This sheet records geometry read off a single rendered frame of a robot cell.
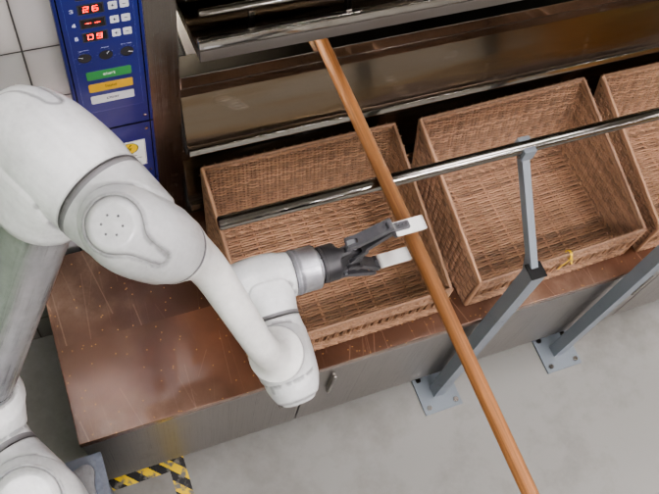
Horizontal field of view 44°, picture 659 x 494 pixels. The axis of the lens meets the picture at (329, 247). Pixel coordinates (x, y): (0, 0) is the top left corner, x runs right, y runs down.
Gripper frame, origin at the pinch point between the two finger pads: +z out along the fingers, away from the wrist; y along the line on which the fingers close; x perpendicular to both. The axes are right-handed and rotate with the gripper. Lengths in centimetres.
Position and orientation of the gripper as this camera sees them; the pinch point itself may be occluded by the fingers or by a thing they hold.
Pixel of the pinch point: (411, 239)
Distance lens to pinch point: 164.6
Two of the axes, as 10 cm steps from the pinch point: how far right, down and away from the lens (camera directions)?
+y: -1.4, 4.6, 8.8
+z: 9.3, -2.6, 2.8
